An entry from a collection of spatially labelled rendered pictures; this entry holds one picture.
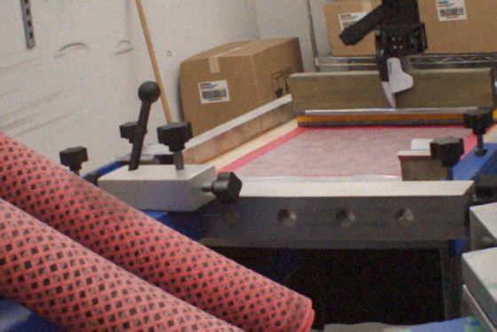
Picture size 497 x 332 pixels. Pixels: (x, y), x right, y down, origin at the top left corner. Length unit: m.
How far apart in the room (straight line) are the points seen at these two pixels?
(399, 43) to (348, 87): 0.14
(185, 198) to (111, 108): 3.29
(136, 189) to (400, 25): 0.77
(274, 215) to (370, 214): 0.11
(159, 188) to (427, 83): 0.77
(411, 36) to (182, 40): 3.19
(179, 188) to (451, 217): 0.29
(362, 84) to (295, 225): 0.74
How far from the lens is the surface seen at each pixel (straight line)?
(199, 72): 4.62
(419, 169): 1.21
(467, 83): 1.67
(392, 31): 1.67
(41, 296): 0.51
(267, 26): 5.47
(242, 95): 4.55
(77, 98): 4.10
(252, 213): 1.05
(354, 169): 1.46
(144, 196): 1.04
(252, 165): 1.57
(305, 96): 1.79
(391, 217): 0.98
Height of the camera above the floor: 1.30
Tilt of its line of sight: 13 degrees down
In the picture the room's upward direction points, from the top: 8 degrees counter-clockwise
